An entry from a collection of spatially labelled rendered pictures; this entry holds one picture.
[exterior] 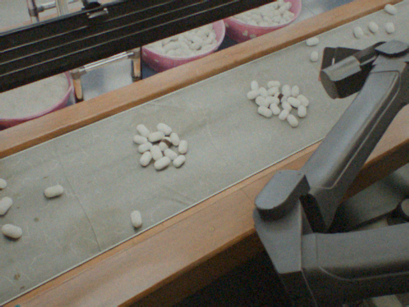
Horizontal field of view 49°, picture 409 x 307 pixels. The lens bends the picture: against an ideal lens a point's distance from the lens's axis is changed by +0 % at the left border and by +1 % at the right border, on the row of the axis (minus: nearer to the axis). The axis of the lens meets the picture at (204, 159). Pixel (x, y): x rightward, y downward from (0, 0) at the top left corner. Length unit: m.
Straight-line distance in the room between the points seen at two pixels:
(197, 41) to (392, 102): 0.70
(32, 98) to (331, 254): 0.86
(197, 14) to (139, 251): 0.44
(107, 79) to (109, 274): 0.59
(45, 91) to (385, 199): 1.45
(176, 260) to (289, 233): 0.41
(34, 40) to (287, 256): 0.48
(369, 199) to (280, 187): 1.52
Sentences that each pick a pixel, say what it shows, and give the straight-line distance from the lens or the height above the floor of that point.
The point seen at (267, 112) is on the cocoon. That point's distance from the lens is 1.10.
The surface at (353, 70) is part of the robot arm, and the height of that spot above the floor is 1.05.
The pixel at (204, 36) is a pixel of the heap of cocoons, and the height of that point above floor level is 0.73.
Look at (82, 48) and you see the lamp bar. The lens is 0.74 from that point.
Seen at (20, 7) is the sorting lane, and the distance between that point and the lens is 1.40.
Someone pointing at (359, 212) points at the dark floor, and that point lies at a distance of 1.97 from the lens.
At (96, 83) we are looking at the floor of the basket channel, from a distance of 1.25.
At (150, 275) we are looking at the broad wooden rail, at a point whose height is 0.76.
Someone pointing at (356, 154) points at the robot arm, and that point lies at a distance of 0.61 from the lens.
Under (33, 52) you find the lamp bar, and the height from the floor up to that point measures 1.08.
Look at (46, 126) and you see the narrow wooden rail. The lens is 1.04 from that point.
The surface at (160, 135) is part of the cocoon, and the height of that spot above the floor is 0.76.
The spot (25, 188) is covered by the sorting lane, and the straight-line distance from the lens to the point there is 0.99.
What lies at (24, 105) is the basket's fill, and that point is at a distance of 1.14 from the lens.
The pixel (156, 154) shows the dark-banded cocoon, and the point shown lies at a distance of 0.98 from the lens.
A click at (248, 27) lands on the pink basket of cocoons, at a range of 1.33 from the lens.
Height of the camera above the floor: 1.55
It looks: 54 degrees down
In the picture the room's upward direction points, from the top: 10 degrees clockwise
